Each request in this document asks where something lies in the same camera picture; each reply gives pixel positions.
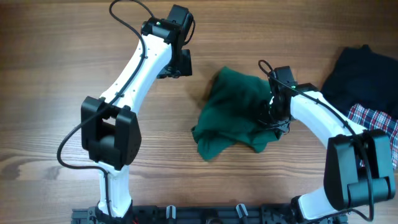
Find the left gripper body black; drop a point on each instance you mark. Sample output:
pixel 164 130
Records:
pixel 180 66

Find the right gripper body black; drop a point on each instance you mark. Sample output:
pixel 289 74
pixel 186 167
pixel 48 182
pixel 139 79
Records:
pixel 275 120

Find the green cloth garment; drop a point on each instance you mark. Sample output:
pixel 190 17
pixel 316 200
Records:
pixel 230 115

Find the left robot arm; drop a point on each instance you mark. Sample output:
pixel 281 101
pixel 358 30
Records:
pixel 111 134

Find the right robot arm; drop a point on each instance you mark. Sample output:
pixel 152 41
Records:
pixel 358 170

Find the red plaid cloth garment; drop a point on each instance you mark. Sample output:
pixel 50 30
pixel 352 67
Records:
pixel 373 119

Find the black cloth garment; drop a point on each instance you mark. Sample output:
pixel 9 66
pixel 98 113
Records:
pixel 361 76

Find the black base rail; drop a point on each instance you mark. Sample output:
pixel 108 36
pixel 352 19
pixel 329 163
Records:
pixel 264 214

